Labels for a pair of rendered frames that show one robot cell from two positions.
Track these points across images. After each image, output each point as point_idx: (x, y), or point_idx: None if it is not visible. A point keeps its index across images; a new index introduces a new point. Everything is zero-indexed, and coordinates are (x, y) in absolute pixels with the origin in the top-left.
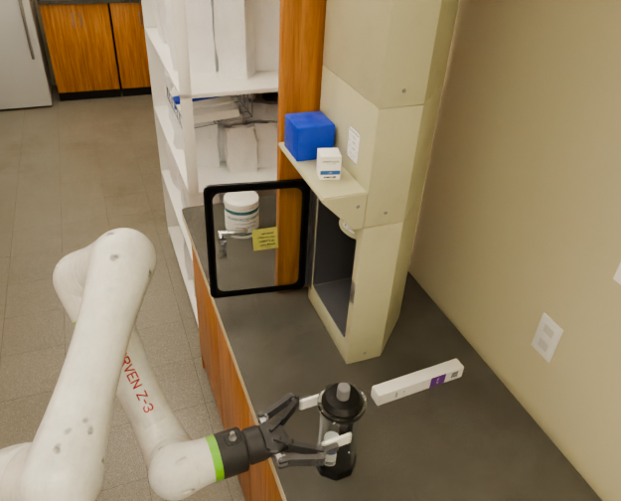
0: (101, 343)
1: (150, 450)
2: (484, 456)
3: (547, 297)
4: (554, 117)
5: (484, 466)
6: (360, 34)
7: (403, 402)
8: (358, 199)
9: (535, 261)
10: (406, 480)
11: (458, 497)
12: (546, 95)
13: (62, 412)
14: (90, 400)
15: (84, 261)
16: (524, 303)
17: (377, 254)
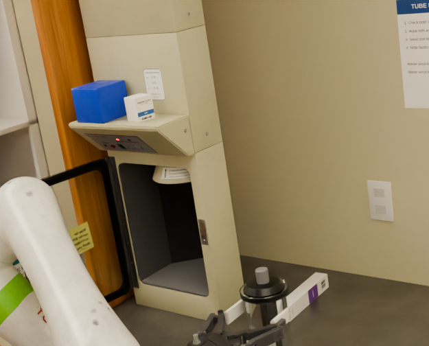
0: (68, 252)
1: None
2: (392, 317)
3: (364, 165)
4: (298, 16)
5: (398, 322)
6: None
7: (297, 320)
8: (183, 122)
9: (338, 143)
10: None
11: (396, 345)
12: (283, 3)
13: (76, 303)
14: (92, 290)
15: None
16: (346, 187)
17: (212, 181)
